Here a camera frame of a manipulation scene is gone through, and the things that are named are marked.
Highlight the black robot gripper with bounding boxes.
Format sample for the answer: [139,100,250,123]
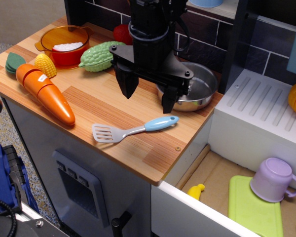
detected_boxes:
[110,20,193,114]

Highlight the grey spatula blue handle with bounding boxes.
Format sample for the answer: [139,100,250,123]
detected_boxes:
[92,116,179,143]

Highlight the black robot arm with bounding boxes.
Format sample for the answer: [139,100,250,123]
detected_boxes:
[110,0,194,114]

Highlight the stainless steel pan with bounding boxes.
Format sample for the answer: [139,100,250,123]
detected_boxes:
[156,61,219,113]

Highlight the green toy bitter gourd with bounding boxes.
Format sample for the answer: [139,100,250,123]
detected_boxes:
[78,41,125,72]

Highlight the red toy strawberry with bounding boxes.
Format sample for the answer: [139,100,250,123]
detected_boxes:
[113,24,133,45]

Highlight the red white toy slice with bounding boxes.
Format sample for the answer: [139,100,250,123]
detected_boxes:
[52,42,83,66]

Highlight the orange transparent pot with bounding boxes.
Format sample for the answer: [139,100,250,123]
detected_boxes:
[35,25,94,69]

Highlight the light blue bowl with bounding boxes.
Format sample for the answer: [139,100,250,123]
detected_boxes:
[190,0,223,8]

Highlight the yellow toy corn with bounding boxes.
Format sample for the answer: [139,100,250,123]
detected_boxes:
[34,54,57,78]

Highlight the white dish drainer block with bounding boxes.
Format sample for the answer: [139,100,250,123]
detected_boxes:
[208,70,296,176]

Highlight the yellow toy piece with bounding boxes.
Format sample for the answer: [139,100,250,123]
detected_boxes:
[187,184,205,200]

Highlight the orange toy carrot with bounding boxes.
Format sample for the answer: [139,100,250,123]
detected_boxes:
[16,64,75,126]

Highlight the grey toy oven door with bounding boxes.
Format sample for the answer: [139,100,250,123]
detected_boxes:
[52,150,109,228]

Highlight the green toy leaves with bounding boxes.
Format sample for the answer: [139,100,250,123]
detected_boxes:
[5,52,26,74]

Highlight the purple plastic cup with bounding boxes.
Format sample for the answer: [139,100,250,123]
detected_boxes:
[250,158,296,202]

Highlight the blue black clamp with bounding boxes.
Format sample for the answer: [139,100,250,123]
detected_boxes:
[0,144,39,213]

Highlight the lime green cutting board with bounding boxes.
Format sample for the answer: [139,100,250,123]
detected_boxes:
[228,175,284,237]

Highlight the black oven door handle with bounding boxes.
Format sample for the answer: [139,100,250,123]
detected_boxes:
[111,211,132,237]

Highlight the black coiled cable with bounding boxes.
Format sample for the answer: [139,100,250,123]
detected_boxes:
[0,198,17,237]

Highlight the grey metal base plate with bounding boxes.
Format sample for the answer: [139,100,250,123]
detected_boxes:
[0,190,72,237]

